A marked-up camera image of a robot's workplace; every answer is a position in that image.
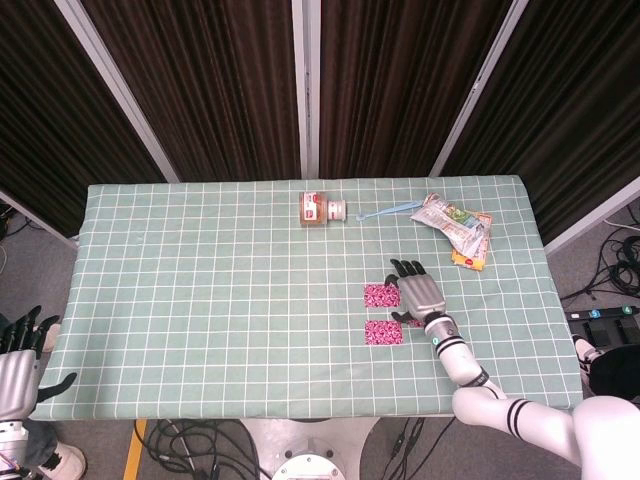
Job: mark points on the black power strip blue buttons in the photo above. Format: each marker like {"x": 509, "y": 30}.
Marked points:
{"x": 610, "y": 312}

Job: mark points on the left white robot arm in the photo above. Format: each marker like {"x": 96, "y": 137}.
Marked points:
{"x": 12, "y": 440}

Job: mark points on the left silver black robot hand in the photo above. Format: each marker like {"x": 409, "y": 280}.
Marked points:
{"x": 17, "y": 380}

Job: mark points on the grey jeans leg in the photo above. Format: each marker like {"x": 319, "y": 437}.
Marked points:
{"x": 42, "y": 440}

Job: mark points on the dark brown curtain panel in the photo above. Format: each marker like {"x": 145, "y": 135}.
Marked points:
{"x": 400, "y": 75}
{"x": 575, "y": 100}
{"x": 60, "y": 125}
{"x": 215, "y": 75}

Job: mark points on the black trouser leg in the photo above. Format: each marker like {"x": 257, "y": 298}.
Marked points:
{"x": 620, "y": 370}

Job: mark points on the green checked tablecloth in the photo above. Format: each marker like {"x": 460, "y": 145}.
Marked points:
{"x": 200, "y": 300}

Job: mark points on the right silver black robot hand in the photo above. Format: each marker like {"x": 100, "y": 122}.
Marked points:
{"x": 422, "y": 295}

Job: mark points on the yellow floor tape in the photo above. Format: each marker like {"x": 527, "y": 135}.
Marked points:
{"x": 135, "y": 450}

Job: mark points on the pale pink shoe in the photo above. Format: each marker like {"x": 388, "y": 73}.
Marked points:
{"x": 51, "y": 340}

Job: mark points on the light blue spoon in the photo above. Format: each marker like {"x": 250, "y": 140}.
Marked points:
{"x": 385, "y": 211}

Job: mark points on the crumpled white green snack bag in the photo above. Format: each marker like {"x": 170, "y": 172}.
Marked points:
{"x": 445, "y": 215}

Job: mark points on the black foot pedal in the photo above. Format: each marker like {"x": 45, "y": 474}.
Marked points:
{"x": 615, "y": 332}

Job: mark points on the clear jar of rubber bands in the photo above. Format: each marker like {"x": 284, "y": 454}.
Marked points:
{"x": 312, "y": 210}

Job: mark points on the white black sneaker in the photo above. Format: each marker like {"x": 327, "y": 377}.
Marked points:
{"x": 585, "y": 355}

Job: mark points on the white robot base unit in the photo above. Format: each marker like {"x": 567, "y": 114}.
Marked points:
{"x": 307, "y": 465}

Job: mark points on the white partition base rail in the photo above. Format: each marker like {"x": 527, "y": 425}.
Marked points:
{"x": 590, "y": 215}
{"x": 35, "y": 216}

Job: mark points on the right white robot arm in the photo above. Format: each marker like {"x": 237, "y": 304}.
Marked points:
{"x": 460, "y": 360}

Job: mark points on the grey round robot pedestal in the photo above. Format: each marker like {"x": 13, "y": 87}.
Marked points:
{"x": 350, "y": 435}

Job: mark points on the white partition post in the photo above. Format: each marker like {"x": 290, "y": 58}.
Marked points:
{"x": 480, "y": 85}
{"x": 115, "y": 85}
{"x": 306, "y": 75}

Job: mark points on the yellow snack packet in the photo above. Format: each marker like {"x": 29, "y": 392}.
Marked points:
{"x": 470, "y": 262}

